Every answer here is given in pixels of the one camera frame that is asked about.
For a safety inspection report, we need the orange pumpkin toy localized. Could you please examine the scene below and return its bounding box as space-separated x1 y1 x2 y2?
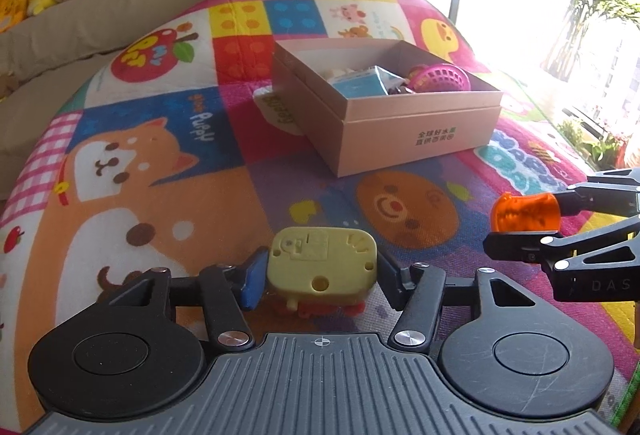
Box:
490 192 562 233

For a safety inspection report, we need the pink cardboard box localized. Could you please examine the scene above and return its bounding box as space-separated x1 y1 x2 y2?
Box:
272 38 502 177

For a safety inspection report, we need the pink plastic toy net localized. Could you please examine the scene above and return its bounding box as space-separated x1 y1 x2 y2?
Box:
407 63 471 92

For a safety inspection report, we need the yellow cat toy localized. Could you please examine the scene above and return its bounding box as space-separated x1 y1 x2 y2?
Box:
266 227 378 319

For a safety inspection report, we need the colourful cartoon play mat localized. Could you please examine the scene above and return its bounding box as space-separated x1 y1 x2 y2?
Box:
1 0 639 434

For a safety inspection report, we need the blue wet wipes pack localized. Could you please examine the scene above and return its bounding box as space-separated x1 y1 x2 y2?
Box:
328 65 406 99

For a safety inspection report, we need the brown small plush toy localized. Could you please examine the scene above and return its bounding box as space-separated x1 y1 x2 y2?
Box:
0 73 20 101

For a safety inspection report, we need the beige sofa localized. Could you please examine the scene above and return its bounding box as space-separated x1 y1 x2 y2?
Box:
1 0 203 200

